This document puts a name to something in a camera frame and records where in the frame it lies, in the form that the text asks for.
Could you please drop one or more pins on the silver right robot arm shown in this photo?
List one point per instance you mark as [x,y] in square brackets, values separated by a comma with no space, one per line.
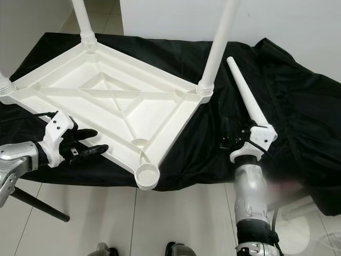
[250,197]

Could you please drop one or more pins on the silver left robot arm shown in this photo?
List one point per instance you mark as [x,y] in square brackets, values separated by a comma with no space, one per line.
[16,165]

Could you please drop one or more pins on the black cloth cover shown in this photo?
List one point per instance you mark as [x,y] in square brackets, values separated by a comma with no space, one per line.
[298,96]

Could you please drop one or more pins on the pink soft object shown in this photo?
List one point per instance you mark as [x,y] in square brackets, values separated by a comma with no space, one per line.
[282,190]

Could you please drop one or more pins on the grey robot left foot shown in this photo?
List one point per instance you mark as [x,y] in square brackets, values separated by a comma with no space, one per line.
[105,251]

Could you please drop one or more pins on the grey robot foot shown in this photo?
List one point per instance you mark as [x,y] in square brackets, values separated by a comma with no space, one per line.
[105,251]
[178,252]

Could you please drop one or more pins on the white round stand base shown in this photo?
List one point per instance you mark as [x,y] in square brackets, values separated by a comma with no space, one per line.
[314,236]

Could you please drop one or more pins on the grey robot right foot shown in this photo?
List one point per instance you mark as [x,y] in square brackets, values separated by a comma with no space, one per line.
[178,252]

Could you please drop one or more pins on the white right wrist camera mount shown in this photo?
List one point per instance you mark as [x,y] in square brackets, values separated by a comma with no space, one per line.
[264,140]

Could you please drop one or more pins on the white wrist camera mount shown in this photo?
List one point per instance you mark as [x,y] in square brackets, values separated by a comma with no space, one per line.
[264,140]
[58,136]

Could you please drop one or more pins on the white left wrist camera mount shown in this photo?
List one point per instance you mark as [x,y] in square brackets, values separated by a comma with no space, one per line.
[58,136]

